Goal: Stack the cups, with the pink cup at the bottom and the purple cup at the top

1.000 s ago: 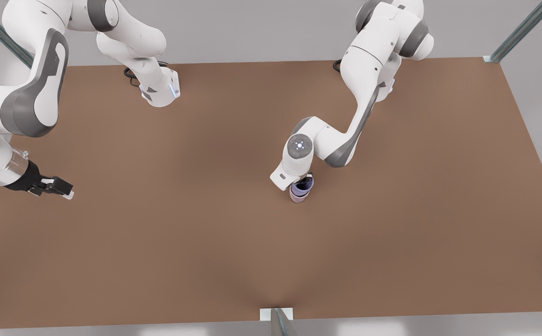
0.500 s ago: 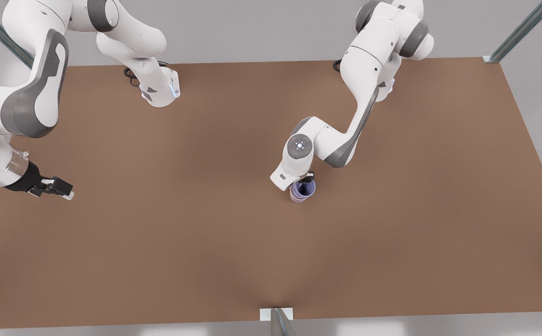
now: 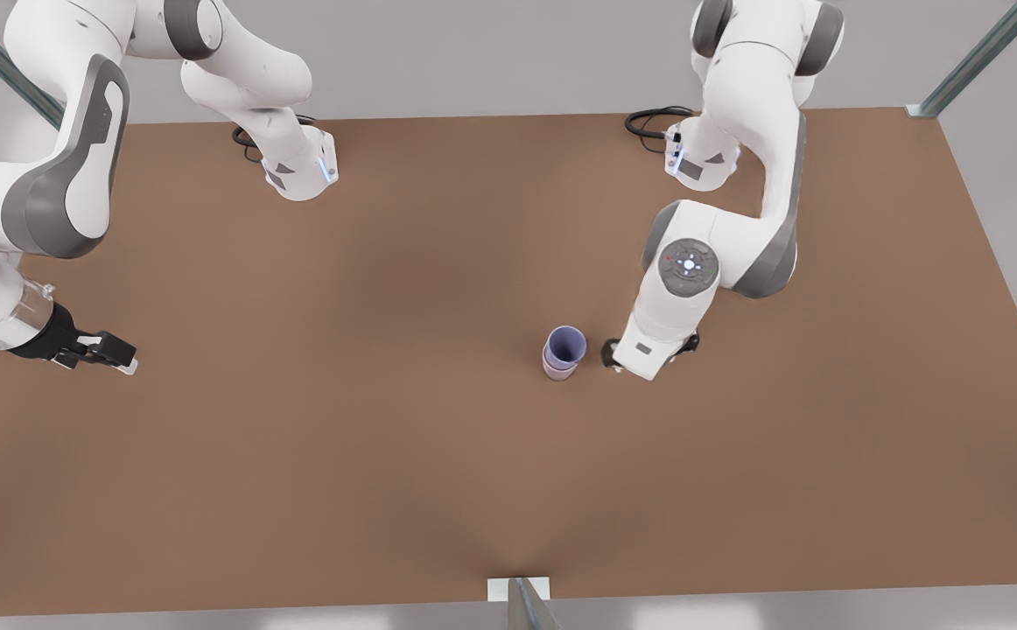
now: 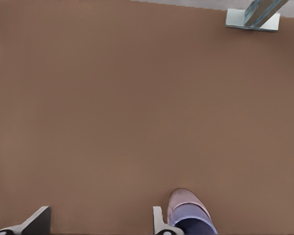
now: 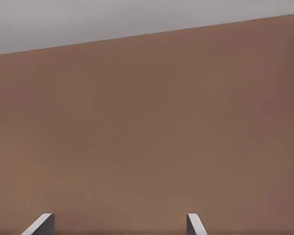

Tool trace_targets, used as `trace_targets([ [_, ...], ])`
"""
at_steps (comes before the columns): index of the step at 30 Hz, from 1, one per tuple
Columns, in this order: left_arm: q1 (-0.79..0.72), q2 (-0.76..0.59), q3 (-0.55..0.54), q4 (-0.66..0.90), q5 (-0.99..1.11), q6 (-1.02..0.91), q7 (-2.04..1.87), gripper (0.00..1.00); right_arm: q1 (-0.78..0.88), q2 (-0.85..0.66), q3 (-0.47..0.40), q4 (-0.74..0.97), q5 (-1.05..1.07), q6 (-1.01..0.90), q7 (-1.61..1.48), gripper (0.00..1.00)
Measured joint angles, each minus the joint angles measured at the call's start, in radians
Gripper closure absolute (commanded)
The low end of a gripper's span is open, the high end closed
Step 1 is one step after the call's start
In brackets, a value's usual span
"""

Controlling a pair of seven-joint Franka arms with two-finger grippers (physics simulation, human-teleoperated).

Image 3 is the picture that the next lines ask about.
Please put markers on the purple cup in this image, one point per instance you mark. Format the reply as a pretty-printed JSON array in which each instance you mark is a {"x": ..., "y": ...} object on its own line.
[{"x": 566, "y": 344}]

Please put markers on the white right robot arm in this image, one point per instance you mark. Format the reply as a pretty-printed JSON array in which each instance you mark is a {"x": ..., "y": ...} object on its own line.
[{"x": 71, "y": 166}]

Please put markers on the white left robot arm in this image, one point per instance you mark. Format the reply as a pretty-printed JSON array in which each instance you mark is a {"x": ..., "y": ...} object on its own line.
[{"x": 758, "y": 96}]

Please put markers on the pink cup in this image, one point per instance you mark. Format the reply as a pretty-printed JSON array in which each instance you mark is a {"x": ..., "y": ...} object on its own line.
[{"x": 556, "y": 371}]

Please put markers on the silver frame post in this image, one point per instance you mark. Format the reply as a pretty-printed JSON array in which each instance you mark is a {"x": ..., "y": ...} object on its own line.
[
  {"x": 1, "y": 61},
  {"x": 981, "y": 57},
  {"x": 522, "y": 604}
]

